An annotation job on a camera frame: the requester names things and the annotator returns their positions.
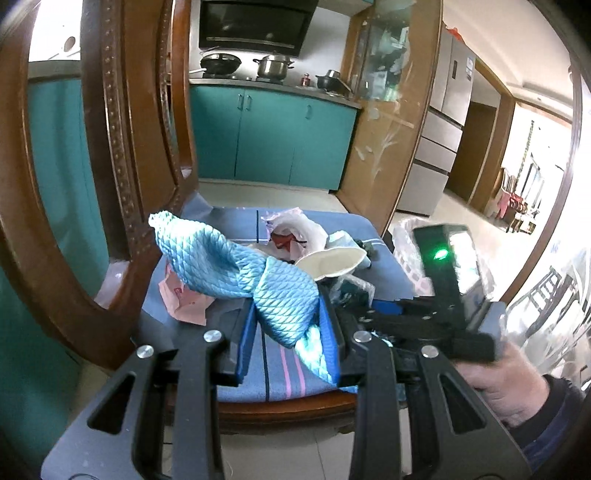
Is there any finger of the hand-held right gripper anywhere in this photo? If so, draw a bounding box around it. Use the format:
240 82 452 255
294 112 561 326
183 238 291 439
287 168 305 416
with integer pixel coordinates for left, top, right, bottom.
370 298 435 325

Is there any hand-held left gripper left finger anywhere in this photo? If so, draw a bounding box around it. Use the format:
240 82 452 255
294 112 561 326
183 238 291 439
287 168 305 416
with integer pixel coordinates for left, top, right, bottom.
41 299 258 480

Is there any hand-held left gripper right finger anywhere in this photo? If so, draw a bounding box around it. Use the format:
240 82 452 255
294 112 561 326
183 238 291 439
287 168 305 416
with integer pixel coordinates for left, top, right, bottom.
322 298 532 480

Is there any blue quilted cloth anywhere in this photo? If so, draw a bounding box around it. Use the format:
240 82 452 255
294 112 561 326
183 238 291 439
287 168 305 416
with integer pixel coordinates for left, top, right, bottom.
148 210 358 393

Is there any pink paper wrapper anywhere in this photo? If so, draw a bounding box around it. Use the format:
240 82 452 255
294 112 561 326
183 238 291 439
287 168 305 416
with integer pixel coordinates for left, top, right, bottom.
158 270 218 326

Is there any person's right forearm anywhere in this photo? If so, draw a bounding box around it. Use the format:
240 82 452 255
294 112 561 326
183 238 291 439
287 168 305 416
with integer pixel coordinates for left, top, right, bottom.
505 374 591 474

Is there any person's right hand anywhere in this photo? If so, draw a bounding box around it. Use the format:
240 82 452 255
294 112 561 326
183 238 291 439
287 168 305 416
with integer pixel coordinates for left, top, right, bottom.
455 342 550 428

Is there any blue striped towel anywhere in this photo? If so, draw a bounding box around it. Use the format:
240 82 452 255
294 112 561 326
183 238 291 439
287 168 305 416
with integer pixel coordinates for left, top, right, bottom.
134 205 416 402

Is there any clear plastic wrapper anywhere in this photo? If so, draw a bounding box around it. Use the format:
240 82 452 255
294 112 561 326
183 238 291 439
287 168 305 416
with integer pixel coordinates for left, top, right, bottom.
330 274 376 308

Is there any light blue crumpled tissue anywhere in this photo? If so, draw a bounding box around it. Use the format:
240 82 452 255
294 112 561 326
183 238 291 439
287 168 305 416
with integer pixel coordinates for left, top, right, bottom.
328 231 372 268

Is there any wooden chair with pink cloth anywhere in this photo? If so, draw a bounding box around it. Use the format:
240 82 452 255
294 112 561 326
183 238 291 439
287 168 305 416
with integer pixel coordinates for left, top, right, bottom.
496 166 536 232

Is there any white plastic bag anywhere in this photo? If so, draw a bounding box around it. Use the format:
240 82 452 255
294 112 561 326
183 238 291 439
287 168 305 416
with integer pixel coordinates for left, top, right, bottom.
261 208 331 264

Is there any wood-rimmed dining table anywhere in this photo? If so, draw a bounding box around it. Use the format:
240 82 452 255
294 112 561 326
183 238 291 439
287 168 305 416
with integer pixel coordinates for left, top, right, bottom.
501 60 591 384

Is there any brown wooden door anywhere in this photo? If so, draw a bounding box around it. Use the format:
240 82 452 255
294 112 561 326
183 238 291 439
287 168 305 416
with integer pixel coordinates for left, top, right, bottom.
448 102 499 213

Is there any silver refrigerator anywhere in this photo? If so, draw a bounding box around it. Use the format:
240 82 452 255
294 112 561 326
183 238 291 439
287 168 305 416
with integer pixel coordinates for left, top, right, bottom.
397 25 476 217

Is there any wood-framed glass partition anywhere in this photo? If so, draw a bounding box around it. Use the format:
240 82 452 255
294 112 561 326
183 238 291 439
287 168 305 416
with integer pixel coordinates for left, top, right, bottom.
339 0 444 236

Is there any teal base cabinet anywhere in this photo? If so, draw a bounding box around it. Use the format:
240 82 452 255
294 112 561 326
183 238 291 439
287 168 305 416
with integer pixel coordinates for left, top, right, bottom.
189 83 358 192
0 76 112 416

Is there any black frying pan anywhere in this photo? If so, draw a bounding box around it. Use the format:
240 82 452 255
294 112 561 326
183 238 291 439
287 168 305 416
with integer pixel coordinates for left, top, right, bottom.
315 69 352 93

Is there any carved wooden chair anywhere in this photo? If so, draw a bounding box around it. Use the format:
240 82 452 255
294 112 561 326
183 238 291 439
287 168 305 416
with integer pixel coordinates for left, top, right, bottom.
0 0 384 435

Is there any steel cooking pot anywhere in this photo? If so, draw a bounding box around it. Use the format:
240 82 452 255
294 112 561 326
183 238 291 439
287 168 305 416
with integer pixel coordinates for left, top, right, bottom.
253 54 296 79

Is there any black wok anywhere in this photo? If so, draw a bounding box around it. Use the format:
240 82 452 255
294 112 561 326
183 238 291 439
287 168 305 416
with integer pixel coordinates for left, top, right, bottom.
189 52 243 78

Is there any black range hood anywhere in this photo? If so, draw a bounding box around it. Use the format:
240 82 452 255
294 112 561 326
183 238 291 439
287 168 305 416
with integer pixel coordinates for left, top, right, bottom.
198 0 319 58

